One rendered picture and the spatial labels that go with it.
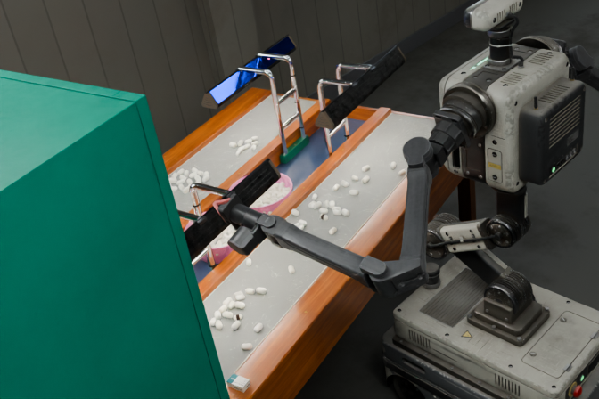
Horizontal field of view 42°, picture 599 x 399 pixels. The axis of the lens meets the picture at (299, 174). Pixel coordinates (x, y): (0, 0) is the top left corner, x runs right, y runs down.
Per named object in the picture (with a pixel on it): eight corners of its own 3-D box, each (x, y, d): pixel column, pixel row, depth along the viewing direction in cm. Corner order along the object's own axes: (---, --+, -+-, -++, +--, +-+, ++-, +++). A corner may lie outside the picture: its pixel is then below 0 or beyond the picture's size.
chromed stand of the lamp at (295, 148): (309, 142, 360) (295, 53, 337) (286, 164, 347) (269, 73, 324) (275, 135, 370) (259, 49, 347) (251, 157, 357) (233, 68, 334)
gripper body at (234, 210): (233, 230, 228) (250, 238, 223) (217, 208, 221) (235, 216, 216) (246, 213, 230) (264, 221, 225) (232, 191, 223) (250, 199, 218)
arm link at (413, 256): (432, 297, 188) (422, 275, 181) (378, 301, 193) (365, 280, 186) (440, 158, 216) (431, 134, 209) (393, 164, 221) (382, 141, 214)
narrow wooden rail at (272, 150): (333, 118, 381) (331, 99, 375) (58, 370, 259) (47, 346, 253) (324, 117, 384) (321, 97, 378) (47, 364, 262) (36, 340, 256)
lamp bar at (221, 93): (298, 49, 362) (295, 34, 359) (217, 109, 320) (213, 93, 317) (283, 47, 367) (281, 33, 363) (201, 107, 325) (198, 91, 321)
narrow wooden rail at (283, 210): (393, 128, 364) (390, 108, 358) (128, 403, 242) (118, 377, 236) (382, 126, 367) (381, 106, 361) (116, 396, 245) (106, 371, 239)
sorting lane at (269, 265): (453, 126, 345) (452, 121, 344) (198, 421, 223) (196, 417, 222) (392, 116, 361) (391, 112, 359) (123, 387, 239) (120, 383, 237)
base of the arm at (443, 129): (471, 145, 216) (461, 116, 207) (455, 166, 213) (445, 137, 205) (446, 138, 221) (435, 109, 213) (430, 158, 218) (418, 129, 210)
